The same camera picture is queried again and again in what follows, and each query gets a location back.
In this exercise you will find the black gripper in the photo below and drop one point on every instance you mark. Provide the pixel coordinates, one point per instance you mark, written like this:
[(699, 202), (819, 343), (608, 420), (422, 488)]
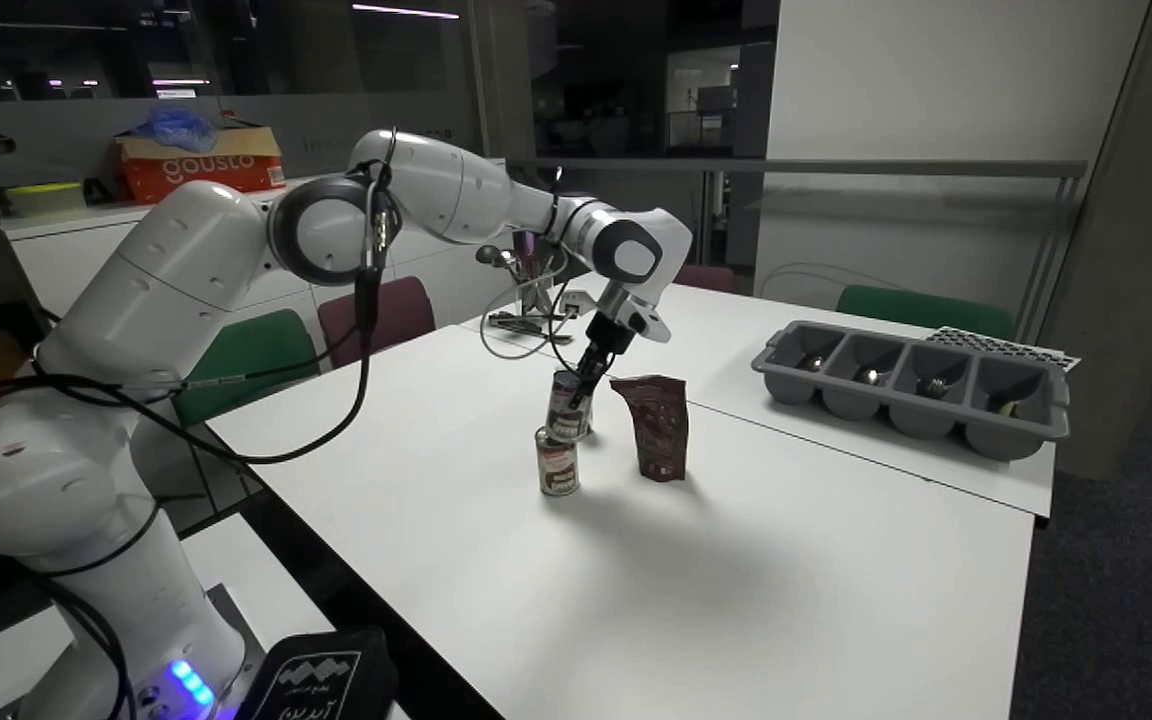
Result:
[(606, 347)]

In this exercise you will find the tin can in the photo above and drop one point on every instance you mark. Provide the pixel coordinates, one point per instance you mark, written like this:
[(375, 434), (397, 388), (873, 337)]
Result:
[(566, 412), (559, 465)]

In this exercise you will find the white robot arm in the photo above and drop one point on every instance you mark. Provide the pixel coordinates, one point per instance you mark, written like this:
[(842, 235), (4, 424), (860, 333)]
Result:
[(72, 508)]

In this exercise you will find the brown paper bag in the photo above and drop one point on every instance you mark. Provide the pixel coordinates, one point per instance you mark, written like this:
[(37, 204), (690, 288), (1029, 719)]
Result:
[(657, 420)]

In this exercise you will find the maroon chair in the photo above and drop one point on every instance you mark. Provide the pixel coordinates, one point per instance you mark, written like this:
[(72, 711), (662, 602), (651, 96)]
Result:
[(402, 314)]

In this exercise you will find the green chair far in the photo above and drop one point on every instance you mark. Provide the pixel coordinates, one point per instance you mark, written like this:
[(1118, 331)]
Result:
[(926, 311)]

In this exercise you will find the green chair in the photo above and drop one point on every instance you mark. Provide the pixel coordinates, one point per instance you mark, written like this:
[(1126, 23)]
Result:
[(249, 361), (926, 311)]

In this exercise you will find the green chair near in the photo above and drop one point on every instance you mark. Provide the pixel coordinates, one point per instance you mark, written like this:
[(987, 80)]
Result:
[(249, 361)]

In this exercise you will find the grey cutlery tray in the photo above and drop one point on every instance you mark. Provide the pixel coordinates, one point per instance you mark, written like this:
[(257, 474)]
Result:
[(992, 398)]

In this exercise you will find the black control box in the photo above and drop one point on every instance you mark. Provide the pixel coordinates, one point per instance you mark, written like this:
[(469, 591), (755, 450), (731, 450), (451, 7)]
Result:
[(322, 677)]

